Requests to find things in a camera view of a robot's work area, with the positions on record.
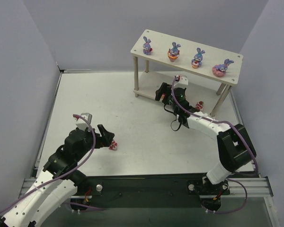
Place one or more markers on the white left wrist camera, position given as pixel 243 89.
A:
pixel 83 120

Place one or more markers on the pink bear strawberry toy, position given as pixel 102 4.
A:
pixel 113 145

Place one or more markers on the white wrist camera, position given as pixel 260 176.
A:
pixel 181 81
pixel 83 120

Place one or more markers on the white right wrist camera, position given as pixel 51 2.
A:
pixel 181 81

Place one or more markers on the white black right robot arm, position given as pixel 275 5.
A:
pixel 234 145

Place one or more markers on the purple bunny on pink donut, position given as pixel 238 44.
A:
pixel 220 70

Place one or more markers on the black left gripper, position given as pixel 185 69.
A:
pixel 101 138

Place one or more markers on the white strawberry cake slice toy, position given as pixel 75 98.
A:
pixel 199 106

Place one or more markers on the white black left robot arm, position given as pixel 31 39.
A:
pixel 58 180

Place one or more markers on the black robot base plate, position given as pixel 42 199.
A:
pixel 147 191

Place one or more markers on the small purple bunny toy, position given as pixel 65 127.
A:
pixel 146 46

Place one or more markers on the light wooden two-tier shelf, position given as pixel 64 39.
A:
pixel 151 70

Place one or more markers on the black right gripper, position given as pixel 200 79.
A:
pixel 167 93

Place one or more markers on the purple bunny holding cupcake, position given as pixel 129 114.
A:
pixel 196 62

